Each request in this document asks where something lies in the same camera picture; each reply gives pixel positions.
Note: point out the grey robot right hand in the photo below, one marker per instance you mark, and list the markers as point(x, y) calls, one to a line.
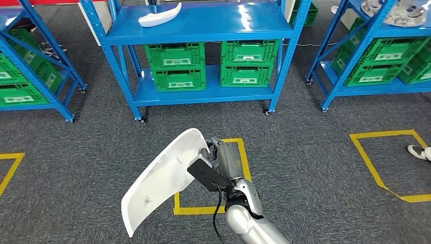
point(230, 161)

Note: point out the white plastic shell part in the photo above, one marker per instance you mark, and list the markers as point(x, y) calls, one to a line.
point(161, 182)
point(158, 17)

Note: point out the blue metal shelf rack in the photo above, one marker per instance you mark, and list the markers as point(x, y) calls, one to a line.
point(370, 89)
point(50, 96)
point(202, 20)

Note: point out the yellow floor tape square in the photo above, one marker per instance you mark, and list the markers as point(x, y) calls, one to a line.
point(244, 158)
point(367, 161)

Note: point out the white desk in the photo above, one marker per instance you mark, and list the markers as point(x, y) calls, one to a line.
point(289, 10)
point(105, 17)

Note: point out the crumpled clear plastic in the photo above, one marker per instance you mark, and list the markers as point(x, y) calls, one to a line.
point(334, 10)

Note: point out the person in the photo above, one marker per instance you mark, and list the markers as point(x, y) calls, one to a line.
point(419, 152)

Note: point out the silver wheel hubcap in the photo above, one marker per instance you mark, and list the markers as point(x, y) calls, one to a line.
point(400, 15)

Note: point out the black camera bracket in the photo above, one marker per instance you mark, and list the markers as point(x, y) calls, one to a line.
point(205, 175)

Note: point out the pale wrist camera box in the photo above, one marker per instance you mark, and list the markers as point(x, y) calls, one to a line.
point(251, 195)

